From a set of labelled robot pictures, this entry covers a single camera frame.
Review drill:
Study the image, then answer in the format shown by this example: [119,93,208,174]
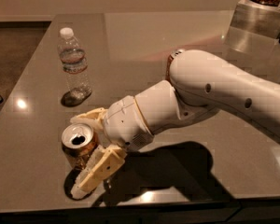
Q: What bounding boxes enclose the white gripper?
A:
[70,96,154,200]

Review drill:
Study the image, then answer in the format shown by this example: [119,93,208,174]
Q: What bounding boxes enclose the orange soda can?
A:
[62,123,99,170]

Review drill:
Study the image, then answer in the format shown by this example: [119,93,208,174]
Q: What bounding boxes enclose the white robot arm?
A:
[71,49,280,200]

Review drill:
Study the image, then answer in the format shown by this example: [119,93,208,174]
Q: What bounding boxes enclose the red coke can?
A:
[165,49,186,82]

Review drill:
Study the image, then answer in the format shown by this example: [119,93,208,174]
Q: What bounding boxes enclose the clear plastic water bottle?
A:
[57,27,92,106]

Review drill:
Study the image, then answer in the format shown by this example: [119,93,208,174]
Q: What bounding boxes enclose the metal dispenser base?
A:
[231,0,280,39]

